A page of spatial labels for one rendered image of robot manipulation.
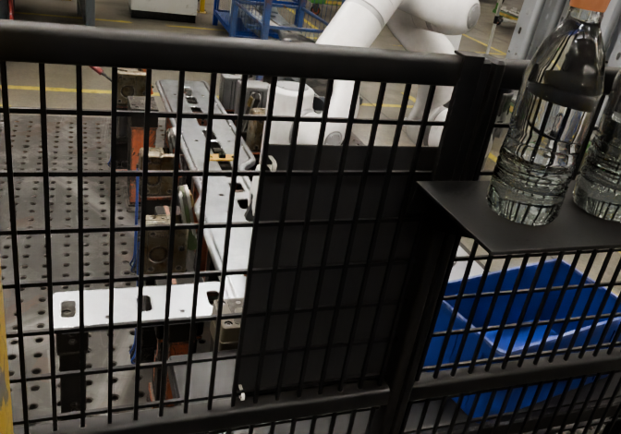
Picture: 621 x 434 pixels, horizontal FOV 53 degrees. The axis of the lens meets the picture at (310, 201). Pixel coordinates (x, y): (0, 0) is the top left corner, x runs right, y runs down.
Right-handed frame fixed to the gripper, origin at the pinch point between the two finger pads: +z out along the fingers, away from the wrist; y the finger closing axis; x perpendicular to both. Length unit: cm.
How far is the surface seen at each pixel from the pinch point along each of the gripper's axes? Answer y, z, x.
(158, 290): 23.8, 3.0, 12.0
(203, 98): -4, 3, -97
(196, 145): 5, 3, -55
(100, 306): 33.6, 2.9, 15.4
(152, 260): 23.0, 6.6, -3.3
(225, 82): -13, -1, -102
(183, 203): 17.4, -5.9, -3.8
